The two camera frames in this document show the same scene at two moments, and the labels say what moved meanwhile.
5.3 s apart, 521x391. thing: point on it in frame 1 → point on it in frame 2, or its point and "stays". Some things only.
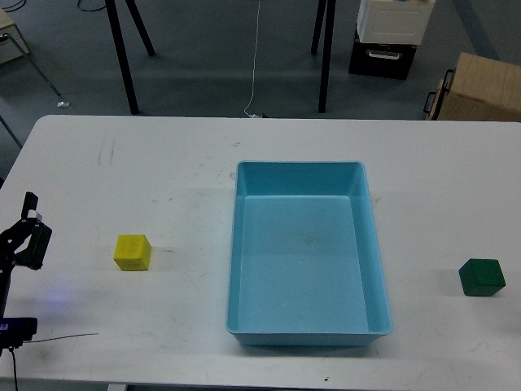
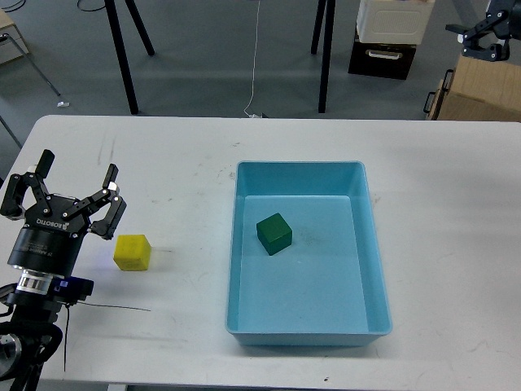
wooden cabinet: [478, 89] stays
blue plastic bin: [305, 267] stays
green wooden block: [482, 277] → [274, 234]
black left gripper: [33, 255] → [48, 243]
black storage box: [389, 60] stays
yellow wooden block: [133, 252] stays
